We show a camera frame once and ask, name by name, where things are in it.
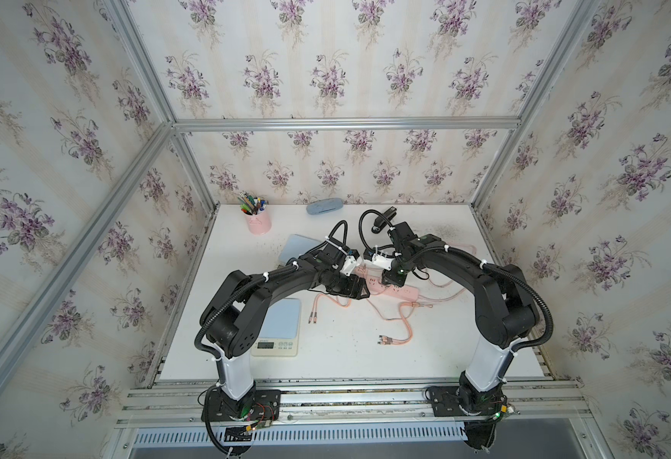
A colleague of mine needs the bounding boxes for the pink power strip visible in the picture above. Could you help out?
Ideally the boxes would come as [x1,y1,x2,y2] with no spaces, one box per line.
[365,275,420,302]

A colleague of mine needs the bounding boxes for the pink multi-head charging cable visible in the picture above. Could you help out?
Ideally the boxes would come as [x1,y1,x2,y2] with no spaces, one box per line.
[363,274,469,347]

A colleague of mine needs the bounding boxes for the blue kitchen scale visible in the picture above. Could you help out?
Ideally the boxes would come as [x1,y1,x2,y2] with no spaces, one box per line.
[278,234,323,266]
[251,298,302,358]

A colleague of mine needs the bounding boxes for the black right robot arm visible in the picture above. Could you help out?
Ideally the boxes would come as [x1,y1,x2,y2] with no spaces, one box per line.
[358,210,555,404]

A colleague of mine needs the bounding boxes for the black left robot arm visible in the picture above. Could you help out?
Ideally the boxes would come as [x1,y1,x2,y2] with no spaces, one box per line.
[194,220,370,403]

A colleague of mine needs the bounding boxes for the black stapler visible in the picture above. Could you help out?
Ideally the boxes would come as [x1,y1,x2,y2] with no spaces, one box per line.
[371,207,398,234]

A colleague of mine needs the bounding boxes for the blue glasses case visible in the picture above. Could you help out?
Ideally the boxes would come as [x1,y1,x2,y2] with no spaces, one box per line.
[306,198,344,215]

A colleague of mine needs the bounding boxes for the pink pen holder cup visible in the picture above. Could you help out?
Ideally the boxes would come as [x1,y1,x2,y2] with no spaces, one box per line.
[246,210,272,235]

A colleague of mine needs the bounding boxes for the coloured pens bunch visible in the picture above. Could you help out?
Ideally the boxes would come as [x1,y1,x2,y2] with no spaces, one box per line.
[237,192,268,216]

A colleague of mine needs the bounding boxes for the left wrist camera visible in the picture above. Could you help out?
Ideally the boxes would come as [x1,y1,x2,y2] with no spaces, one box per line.
[340,254,362,277]

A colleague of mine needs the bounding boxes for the pink power strip cord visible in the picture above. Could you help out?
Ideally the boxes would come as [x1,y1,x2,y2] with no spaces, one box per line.
[420,236,486,294]

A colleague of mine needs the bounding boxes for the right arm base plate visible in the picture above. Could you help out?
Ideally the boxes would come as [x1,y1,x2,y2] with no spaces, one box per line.
[425,386,510,419]

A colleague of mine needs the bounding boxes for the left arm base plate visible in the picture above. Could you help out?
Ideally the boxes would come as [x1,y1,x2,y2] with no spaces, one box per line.
[201,387,282,423]

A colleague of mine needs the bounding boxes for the aluminium mounting rail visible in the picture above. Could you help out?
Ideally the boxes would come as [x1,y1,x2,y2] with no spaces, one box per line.
[114,378,592,428]

